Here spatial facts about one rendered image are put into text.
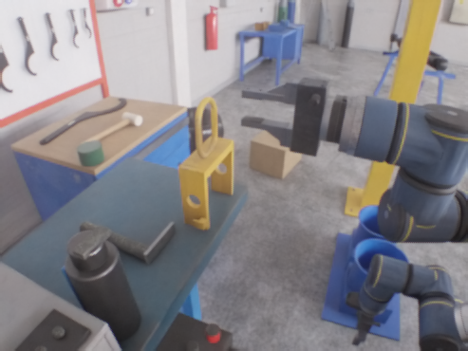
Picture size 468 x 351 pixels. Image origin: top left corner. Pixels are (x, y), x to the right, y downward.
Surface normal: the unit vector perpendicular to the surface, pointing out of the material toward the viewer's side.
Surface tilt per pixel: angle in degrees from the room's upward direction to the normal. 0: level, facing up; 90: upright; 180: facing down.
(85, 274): 0
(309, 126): 90
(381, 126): 59
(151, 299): 0
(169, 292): 0
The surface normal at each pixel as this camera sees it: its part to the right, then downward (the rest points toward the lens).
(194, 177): -0.38, 0.51
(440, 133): -0.74, 0.36
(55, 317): 0.01, -0.83
